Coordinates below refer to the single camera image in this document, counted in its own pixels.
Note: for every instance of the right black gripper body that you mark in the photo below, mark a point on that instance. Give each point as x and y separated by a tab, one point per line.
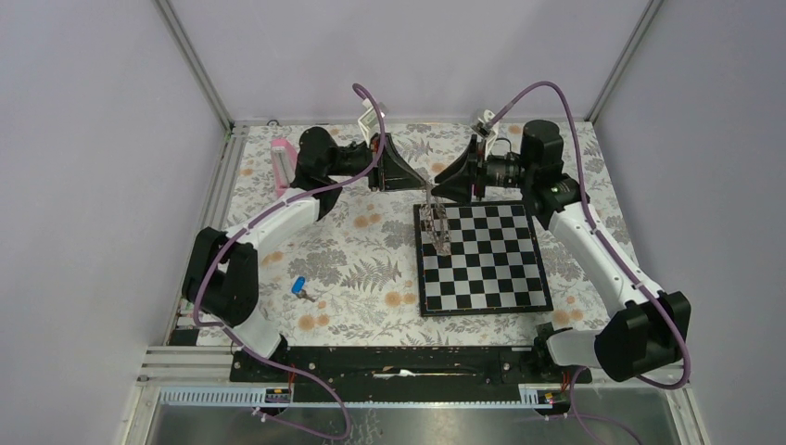
504	171

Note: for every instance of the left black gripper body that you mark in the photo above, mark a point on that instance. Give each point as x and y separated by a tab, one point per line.
353	160

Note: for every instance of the blue headed key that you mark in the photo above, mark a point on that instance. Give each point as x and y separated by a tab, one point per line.
298	289

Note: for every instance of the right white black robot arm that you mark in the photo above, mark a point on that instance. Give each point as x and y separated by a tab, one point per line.
648	326

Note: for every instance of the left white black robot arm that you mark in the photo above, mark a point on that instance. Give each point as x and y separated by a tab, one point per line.
222	276

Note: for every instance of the black white chessboard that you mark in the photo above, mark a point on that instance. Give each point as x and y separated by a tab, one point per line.
483	258

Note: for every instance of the pink metronome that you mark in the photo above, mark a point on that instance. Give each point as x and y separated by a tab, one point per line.
284	161

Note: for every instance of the floral patterned table mat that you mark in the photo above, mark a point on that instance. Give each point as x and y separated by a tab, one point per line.
360	263

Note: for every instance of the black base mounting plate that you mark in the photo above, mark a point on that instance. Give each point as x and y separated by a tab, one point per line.
331	368

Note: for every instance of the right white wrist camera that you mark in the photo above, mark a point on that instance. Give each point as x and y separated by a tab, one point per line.
487	133

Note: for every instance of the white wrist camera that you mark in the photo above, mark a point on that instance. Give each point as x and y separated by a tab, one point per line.
487	133
368	122

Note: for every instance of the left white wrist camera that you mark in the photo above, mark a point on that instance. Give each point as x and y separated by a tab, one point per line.
368	122

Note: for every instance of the grey slotted cable duct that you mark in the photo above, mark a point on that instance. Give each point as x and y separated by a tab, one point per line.
383	394

